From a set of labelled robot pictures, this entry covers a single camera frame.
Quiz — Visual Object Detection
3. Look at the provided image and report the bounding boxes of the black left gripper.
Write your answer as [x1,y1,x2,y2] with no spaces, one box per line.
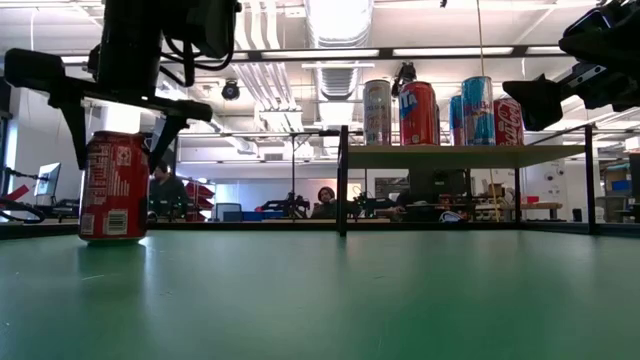
[4,0,214,175]

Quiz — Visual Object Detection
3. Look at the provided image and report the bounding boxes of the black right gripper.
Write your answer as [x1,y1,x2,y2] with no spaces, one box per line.
[502,2,640,132]

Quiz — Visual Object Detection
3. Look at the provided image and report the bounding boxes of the red Coca-Cola can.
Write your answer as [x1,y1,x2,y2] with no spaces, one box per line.
[492,97,525,147]
[78,130,151,246]

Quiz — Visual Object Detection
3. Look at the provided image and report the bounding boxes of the Red Bull Sugarfree can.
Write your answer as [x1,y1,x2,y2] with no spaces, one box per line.
[460,75,495,147]

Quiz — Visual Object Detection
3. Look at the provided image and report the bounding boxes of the blue Red Bull can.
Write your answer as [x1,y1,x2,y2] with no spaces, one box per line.
[448,94,465,147]

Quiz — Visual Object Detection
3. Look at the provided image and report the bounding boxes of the white slim can black top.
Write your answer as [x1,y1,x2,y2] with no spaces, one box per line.
[362,79,393,146]

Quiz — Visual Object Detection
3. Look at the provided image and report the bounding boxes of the raised wooden shelf platform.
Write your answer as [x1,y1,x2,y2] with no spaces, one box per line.
[337,123,601,239]

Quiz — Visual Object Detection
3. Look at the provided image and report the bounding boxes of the person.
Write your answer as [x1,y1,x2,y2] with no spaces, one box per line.
[148,159,190,221]
[310,186,342,220]

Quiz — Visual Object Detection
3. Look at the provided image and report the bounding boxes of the computer monitor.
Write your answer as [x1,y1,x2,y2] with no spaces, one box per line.
[33,162,62,199]

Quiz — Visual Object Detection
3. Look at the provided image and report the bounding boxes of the red storage bins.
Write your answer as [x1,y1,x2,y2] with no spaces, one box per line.
[185,182,216,222]

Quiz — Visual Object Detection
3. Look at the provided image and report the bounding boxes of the green table mat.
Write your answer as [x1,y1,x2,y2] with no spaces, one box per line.
[0,228,640,360]

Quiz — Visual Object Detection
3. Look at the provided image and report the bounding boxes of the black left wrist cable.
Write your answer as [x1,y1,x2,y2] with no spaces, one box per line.
[159,29,236,89]

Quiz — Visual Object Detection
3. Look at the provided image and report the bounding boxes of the black aluminium table frame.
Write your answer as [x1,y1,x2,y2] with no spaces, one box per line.
[0,218,640,240]

